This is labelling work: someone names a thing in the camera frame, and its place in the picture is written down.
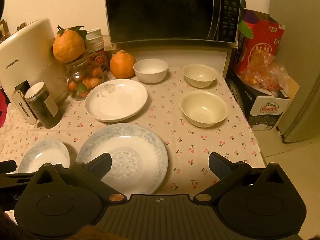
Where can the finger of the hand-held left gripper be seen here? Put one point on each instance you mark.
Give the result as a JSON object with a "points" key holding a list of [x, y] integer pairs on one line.
{"points": [[7, 166], [13, 183]]}

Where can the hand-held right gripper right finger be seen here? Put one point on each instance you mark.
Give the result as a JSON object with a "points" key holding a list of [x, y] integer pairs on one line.
{"points": [[217, 167]]}

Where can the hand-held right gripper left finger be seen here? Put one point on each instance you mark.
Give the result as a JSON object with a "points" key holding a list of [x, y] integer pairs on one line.
{"points": [[101, 167]]}

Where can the small blue patterned plate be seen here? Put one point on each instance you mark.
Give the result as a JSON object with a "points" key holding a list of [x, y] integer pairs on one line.
{"points": [[42, 155]]}

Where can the large blue patterned plate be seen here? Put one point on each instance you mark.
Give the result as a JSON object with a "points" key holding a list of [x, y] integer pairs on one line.
{"points": [[141, 140]]}

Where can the cream bowl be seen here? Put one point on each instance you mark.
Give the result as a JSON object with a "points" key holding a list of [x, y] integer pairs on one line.
{"points": [[203, 110], [200, 76]]}

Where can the white plate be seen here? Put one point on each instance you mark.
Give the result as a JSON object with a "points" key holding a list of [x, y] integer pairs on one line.
{"points": [[116, 102]]}

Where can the white bowl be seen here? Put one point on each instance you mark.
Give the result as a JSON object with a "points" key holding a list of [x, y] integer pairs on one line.
{"points": [[150, 70]]}

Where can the cherry print tablecloth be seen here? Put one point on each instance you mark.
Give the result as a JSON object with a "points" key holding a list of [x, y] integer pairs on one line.
{"points": [[175, 136]]}

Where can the red object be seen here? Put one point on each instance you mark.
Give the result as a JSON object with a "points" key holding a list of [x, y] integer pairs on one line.
{"points": [[3, 110]]}

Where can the white-lidded jar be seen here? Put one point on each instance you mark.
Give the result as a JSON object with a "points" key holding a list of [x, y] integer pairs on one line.
{"points": [[43, 111]]}

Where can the black and white cardboard box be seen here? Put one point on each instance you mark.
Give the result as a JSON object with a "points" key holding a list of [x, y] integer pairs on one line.
{"points": [[265, 110]]}

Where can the glass jar of small oranges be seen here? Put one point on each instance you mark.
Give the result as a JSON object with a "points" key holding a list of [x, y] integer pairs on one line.
{"points": [[82, 81]]}

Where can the plastic bag of oranges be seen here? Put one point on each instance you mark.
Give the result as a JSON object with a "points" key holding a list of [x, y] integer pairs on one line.
{"points": [[265, 75]]}

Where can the red label jar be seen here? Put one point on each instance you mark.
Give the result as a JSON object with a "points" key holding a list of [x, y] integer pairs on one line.
{"points": [[100, 60]]}

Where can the white microwave stand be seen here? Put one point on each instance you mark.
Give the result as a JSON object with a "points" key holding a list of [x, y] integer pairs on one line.
{"points": [[200, 58]]}

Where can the cream air fryer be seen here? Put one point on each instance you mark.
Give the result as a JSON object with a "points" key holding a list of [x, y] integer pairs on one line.
{"points": [[25, 55]]}

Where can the large orange with leaves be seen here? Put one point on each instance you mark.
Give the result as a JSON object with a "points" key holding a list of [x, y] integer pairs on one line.
{"points": [[68, 46]]}

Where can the black microwave oven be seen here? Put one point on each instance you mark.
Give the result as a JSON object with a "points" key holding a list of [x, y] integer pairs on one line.
{"points": [[160, 10]]}

